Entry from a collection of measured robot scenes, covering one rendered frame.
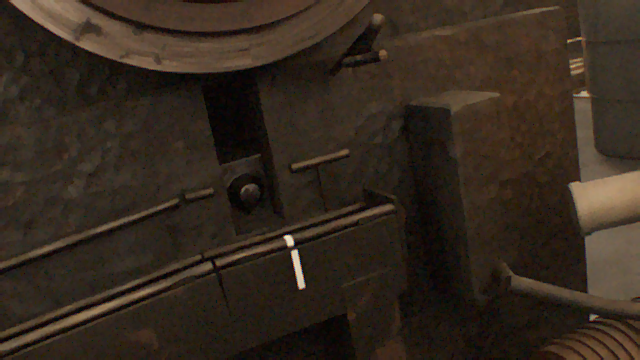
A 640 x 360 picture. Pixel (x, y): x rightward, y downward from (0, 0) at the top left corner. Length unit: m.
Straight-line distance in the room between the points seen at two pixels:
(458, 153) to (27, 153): 0.44
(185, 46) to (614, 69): 2.79
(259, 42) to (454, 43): 0.30
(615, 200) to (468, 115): 0.18
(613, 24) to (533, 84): 2.32
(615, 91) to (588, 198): 2.55
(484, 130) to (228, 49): 0.29
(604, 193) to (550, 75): 0.25
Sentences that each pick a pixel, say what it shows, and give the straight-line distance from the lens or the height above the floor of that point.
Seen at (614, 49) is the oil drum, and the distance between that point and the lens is 3.19.
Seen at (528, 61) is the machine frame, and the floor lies 0.81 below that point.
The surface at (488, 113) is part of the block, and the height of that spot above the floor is 0.78.
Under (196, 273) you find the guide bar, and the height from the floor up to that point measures 0.71.
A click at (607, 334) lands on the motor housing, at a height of 0.53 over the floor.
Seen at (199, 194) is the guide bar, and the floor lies 0.76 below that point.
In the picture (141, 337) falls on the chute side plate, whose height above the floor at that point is 0.67.
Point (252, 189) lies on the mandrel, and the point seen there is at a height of 0.74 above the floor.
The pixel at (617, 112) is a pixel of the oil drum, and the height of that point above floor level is 0.23.
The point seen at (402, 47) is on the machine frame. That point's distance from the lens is 0.75.
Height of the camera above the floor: 0.91
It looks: 14 degrees down
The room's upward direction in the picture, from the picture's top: 11 degrees counter-clockwise
